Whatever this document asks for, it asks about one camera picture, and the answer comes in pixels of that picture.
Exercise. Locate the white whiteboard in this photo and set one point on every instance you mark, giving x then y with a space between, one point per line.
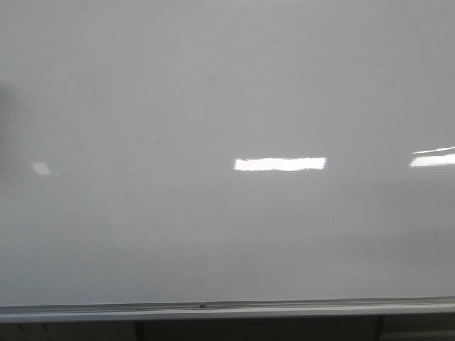
226 159

